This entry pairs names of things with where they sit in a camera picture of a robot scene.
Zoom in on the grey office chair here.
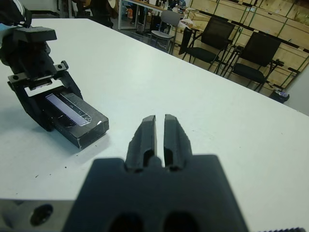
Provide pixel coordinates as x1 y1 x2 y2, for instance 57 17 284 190
150 9 182 54

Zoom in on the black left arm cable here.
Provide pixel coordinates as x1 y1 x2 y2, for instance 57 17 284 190
13 9 33 28

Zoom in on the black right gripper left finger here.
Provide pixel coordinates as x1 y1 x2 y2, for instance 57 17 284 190
125 115 157 174

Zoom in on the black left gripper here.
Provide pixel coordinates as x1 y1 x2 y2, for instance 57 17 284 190
1 40 84 132

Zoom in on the black office chair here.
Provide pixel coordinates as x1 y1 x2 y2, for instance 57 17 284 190
90 0 114 29

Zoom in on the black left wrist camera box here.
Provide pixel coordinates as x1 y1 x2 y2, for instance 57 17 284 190
12 27 58 44

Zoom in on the plywood shipping crate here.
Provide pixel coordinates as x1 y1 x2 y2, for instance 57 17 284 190
216 0 251 17
250 11 288 37
284 19 309 52
255 0 296 18
267 44 307 89
187 8 211 26
190 0 219 12

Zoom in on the black bin with bag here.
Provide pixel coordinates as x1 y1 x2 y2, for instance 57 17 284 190
268 88 290 104

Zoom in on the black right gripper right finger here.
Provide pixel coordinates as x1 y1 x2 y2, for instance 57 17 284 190
163 114 194 171

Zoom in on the wooden top office desk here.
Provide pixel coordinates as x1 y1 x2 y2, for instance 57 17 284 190
119 0 169 31

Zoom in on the black printed box lid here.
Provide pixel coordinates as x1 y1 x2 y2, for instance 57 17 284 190
36 90 109 148

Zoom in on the black computer tower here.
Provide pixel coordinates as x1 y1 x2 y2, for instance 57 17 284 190
151 14 162 33

